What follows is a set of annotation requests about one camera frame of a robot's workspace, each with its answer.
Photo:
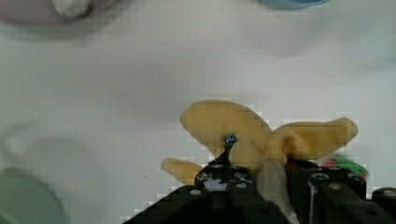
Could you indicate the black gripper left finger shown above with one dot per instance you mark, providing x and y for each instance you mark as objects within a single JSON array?
[{"x": 221, "y": 194}]

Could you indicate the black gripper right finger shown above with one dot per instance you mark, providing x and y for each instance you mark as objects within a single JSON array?
[{"x": 334, "y": 195}]

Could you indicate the yellow plush peeled banana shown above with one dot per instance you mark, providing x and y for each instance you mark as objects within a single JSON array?
[{"x": 261, "y": 150}]

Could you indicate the green mug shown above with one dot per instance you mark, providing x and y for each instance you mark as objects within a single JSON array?
[{"x": 25, "y": 199}]

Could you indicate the light red plush strawberry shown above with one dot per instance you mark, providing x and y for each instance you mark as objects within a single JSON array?
[{"x": 345, "y": 163}]

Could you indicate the blue round bowl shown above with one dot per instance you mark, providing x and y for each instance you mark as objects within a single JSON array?
[{"x": 292, "y": 4}]

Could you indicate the red plush ketchup bottle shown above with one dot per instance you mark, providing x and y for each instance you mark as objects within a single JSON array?
[{"x": 71, "y": 8}]

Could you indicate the grey round plate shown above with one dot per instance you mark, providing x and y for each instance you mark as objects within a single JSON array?
[{"x": 43, "y": 12}]

